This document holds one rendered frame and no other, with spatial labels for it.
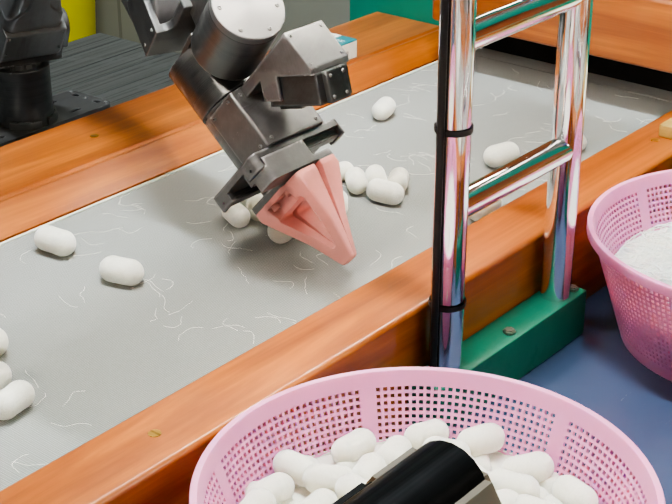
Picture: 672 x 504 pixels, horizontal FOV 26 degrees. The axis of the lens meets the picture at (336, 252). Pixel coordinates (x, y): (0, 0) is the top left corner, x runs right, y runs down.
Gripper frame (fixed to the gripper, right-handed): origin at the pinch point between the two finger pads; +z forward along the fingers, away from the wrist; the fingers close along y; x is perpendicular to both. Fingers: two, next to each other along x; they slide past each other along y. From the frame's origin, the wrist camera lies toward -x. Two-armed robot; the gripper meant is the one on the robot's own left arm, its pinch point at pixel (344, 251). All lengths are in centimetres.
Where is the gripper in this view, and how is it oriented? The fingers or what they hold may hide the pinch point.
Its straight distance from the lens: 111.9
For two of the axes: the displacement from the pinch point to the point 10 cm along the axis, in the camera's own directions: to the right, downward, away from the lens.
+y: 6.3, -3.4, 7.0
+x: -5.0, 5.0, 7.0
